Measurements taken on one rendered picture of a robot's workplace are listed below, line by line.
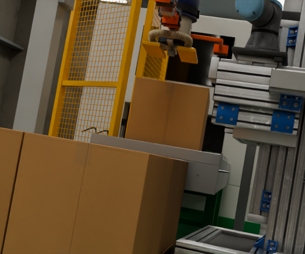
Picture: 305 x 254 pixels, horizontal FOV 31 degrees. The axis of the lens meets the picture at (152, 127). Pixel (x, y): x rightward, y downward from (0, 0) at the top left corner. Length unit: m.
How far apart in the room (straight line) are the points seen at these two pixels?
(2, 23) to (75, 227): 10.99
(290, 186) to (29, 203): 1.19
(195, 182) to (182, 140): 0.24
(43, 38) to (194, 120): 1.41
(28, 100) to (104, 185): 2.26
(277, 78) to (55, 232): 1.04
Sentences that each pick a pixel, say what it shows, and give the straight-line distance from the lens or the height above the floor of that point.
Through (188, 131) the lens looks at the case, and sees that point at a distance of 2.93.
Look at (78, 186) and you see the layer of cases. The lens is 1.67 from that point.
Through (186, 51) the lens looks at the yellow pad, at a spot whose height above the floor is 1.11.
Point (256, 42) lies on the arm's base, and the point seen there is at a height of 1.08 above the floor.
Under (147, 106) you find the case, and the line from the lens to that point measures 2.96.
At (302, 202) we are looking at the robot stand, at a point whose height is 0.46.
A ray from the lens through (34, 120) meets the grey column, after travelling 3.82.
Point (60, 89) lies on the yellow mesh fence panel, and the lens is 4.36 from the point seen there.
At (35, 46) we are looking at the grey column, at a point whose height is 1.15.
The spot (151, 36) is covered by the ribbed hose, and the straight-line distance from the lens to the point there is 2.94.
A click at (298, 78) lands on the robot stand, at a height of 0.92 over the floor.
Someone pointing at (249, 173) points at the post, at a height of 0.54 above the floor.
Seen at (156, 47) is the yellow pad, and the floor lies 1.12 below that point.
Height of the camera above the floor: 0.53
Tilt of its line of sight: 3 degrees up
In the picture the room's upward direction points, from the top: 10 degrees clockwise
